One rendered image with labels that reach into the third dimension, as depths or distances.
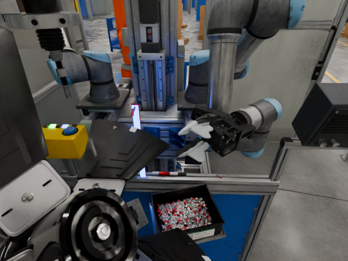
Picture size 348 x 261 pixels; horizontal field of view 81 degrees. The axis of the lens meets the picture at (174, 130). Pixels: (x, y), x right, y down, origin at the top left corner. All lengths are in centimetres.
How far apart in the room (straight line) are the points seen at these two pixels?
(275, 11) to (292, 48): 168
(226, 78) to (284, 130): 212
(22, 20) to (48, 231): 22
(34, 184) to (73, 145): 46
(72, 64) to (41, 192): 75
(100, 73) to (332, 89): 90
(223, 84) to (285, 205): 160
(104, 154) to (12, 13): 31
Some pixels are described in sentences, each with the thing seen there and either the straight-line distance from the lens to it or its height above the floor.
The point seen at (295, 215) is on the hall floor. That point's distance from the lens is 204.
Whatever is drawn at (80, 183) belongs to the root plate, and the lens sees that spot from 43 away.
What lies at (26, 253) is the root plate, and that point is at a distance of 30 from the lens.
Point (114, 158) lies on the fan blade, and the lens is 46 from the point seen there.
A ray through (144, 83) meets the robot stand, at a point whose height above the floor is 110.
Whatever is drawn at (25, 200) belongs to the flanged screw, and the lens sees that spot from 35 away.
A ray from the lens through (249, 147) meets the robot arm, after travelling 70.
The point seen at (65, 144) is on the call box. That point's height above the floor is 105.
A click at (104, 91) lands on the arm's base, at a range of 107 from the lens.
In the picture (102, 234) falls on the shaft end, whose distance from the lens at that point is 31.
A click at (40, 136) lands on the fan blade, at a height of 131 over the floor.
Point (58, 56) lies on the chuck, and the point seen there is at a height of 142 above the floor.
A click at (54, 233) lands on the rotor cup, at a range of 28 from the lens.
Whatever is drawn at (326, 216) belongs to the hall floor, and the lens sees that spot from 216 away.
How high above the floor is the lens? 148
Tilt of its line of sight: 33 degrees down
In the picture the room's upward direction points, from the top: straight up
